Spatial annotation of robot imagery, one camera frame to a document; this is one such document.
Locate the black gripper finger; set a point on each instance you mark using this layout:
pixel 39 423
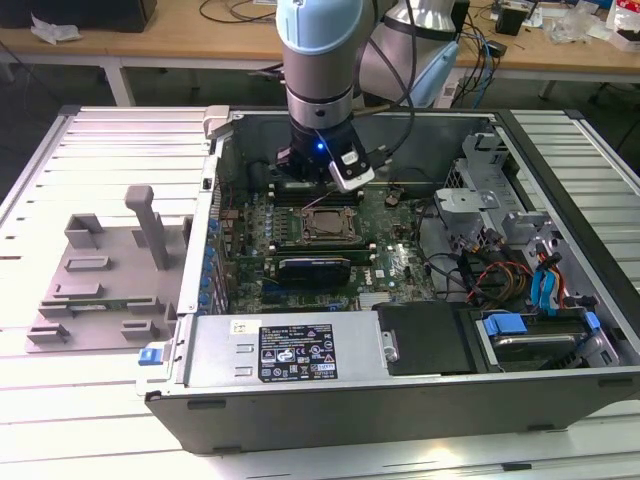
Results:
pixel 287 160

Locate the thin metal locking lever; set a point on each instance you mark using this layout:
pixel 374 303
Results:
pixel 320 198

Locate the silver CPU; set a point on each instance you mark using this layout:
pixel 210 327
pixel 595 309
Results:
pixel 328 223

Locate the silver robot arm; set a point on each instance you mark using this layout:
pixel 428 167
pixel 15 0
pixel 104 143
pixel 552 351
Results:
pixel 320 75

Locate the CPU socket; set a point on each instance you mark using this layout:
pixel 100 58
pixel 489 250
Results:
pixel 328 240

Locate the black RAM slot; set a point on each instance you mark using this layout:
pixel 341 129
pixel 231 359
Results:
pixel 287 185
pixel 350 200
pixel 352 195
pixel 325 246
pixel 287 190
pixel 325 241
pixel 325 252
pixel 325 257

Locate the black cylindrical component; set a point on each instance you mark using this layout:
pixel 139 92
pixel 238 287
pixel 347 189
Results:
pixel 258 175

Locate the blue card retention clip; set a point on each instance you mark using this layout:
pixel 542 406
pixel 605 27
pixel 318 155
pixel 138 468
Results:
pixel 215 226
pixel 206 286
pixel 204 300
pixel 210 251
pixel 208 270

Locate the round coin cell battery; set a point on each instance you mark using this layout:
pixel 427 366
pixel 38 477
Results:
pixel 393 198

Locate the black graphics card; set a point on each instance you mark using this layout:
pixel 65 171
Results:
pixel 315 274

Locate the green motherboard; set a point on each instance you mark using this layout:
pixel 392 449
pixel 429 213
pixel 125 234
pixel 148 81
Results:
pixel 400 240

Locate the wooden desk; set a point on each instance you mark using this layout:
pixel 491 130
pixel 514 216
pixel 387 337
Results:
pixel 200 45

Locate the silver chipset heatsink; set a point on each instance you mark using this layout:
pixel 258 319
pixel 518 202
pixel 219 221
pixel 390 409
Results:
pixel 377 299

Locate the silver metal drive cage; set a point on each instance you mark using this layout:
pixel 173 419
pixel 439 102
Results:
pixel 467 200

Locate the silver power supply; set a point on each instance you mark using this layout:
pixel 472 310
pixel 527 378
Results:
pixel 220 350

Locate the black upright box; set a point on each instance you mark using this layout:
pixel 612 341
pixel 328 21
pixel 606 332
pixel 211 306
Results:
pixel 462 17

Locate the grey parts rack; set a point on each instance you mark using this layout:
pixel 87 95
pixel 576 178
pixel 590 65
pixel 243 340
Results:
pixel 120 285

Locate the small black adapter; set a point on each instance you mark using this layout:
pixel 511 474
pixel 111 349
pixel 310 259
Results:
pixel 497 48

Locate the green RAM stick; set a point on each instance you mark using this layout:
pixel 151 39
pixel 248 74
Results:
pixel 115 302

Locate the black plastic cover panel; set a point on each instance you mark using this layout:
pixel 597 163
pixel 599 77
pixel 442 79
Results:
pixel 425 340

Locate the blue case latch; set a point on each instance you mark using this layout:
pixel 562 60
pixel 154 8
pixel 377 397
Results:
pixel 150 356

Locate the small black box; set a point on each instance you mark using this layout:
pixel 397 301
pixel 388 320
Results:
pixel 510 21

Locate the large black box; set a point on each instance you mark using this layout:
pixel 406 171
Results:
pixel 75 12

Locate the crumpled white plastic wrap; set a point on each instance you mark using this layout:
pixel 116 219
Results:
pixel 55 27

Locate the black and silver PC case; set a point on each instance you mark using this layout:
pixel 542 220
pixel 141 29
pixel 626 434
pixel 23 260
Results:
pixel 350 425

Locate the clear plastic bags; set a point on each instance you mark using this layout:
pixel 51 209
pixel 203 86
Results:
pixel 575 25

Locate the hard disk in blue carrier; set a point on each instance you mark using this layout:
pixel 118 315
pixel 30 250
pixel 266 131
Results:
pixel 540 345

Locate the red and white bag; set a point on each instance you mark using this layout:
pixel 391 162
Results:
pixel 625 25

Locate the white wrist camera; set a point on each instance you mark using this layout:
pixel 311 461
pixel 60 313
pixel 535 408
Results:
pixel 357 177

